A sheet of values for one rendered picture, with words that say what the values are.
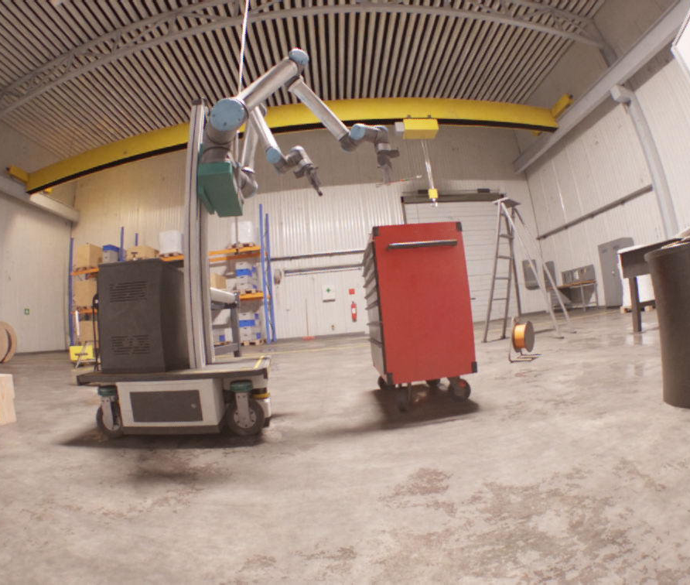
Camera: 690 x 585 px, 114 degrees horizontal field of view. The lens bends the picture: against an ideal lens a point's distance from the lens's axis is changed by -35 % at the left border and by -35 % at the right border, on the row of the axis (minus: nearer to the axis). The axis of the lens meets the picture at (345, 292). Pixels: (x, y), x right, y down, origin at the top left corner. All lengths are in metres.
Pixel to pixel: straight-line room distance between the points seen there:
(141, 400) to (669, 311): 2.19
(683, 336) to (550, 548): 0.99
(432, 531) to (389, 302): 1.15
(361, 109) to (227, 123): 8.68
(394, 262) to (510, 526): 1.29
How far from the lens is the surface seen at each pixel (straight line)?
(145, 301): 1.66
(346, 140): 2.05
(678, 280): 1.49
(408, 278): 1.71
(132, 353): 1.69
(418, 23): 10.94
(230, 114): 1.64
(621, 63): 10.52
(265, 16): 8.64
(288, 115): 10.14
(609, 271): 10.77
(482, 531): 0.83
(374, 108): 10.21
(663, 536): 0.83
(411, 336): 1.70
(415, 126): 9.95
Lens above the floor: 0.49
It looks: 5 degrees up
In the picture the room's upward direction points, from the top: 5 degrees counter-clockwise
